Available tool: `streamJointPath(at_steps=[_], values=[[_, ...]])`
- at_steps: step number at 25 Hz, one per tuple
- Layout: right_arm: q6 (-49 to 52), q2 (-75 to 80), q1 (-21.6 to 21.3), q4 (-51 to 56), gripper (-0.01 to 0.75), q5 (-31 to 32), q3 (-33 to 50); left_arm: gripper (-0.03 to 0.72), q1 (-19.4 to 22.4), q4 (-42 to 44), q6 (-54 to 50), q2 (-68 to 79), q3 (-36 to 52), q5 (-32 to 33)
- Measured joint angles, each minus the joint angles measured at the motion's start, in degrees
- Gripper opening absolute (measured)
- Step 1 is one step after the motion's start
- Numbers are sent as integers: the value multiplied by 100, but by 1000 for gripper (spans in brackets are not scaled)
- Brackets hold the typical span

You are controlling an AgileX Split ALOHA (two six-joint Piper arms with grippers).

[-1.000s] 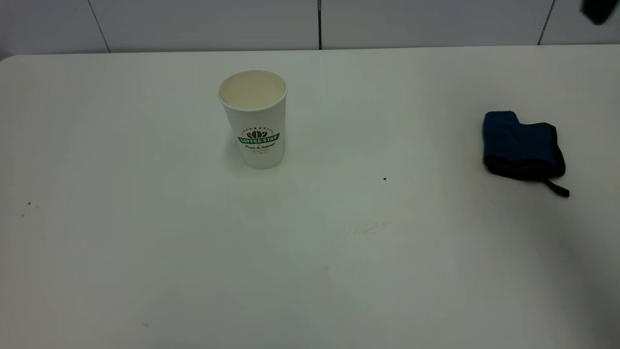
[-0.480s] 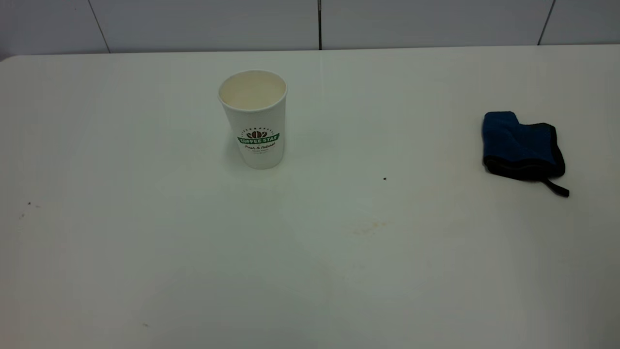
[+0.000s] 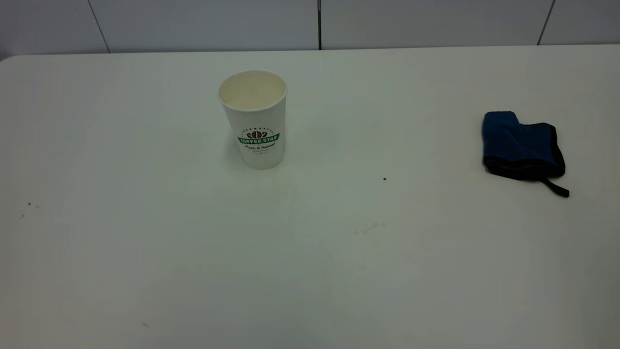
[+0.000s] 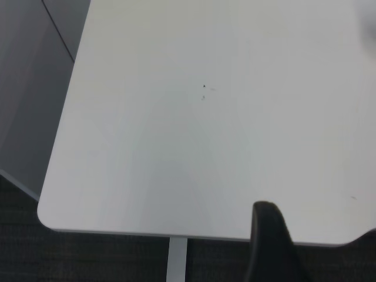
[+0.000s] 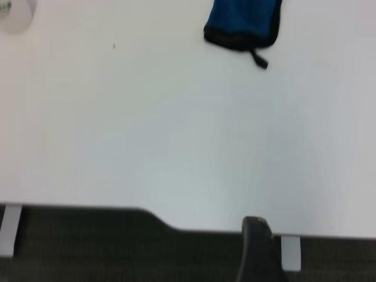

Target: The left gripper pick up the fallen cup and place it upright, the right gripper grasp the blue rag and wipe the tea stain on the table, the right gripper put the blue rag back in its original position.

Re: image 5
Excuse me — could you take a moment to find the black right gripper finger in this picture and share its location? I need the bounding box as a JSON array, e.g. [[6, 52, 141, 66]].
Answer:
[[236, 216, 288, 282]]

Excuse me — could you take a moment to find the white paper coffee cup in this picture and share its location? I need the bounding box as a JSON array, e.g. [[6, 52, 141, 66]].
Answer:
[[0, 0, 38, 33]]

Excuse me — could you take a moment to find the grey metal table leg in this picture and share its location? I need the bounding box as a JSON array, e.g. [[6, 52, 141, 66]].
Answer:
[[281, 235, 302, 272], [0, 205, 23, 258]]

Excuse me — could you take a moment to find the blue cloth with black trim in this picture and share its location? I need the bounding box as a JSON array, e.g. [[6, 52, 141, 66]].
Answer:
[[203, 0, 283, 71]]

